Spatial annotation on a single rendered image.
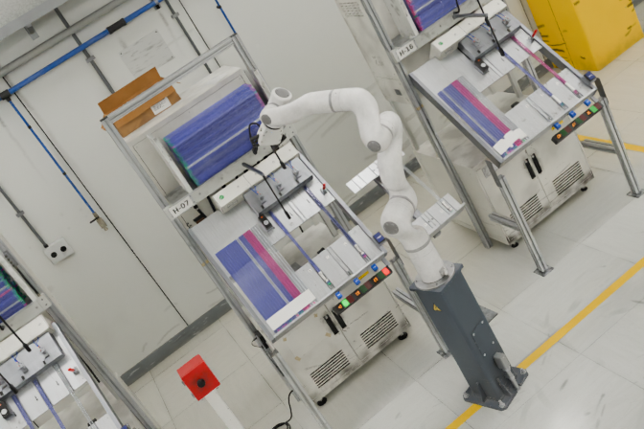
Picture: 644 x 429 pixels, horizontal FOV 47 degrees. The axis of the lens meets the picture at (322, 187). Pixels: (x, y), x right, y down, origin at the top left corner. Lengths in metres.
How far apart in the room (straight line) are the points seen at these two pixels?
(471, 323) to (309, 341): 0.97
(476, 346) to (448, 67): 1.55
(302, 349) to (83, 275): 1.89
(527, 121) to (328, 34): 1.96
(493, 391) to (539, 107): 1.49
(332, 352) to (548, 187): 1.59
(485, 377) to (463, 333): 0.28
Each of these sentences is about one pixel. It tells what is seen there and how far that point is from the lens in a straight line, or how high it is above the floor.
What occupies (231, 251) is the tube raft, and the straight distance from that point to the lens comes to 3.65.
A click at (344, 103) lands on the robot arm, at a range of 2.84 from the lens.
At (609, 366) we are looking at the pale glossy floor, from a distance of 3.59.
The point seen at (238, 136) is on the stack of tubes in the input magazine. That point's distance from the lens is 3.66.
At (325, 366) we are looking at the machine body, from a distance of 4.05.
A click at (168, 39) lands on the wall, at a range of 5.09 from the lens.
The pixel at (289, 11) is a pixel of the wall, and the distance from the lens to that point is 5.33.
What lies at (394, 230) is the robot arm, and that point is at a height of 1.05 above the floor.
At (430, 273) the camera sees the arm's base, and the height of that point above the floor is 0.76.
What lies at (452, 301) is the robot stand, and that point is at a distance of 3.26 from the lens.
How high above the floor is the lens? 2.47
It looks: 22 degrees down
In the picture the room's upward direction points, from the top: 31 degrees counter-clockwise
